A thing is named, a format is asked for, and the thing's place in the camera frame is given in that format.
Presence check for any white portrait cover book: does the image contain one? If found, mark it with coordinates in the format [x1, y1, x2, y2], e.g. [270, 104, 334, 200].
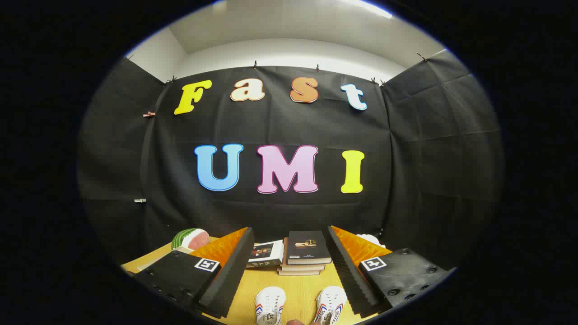
[246, 240, 285, 269]

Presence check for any white canvas shoe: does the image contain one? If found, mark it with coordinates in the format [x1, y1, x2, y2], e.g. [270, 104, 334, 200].
[255, 286, 287, 325]
[314, 286, 348, 325]

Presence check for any black cover book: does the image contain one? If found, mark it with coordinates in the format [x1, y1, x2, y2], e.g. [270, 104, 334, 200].
[287, 231, 332, 265]

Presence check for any brown cover book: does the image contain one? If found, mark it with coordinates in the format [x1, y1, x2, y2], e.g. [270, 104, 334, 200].
[281, 238, 326, 272]
[278, 266, 322, 276]

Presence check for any white cartoon face pouch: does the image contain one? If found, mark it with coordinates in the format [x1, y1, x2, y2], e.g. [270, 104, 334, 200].
[356, 234, 387, 249]

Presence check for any watermelon slice plush toy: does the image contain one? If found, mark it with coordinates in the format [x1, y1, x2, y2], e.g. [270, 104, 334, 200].
[172, 228, 210, 251]

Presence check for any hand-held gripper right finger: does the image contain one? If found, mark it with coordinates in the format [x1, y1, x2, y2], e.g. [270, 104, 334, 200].
[327, 226, 457, 319]

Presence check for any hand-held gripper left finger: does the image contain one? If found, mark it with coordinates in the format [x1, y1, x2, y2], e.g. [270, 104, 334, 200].
[135, 227, 255, 319]

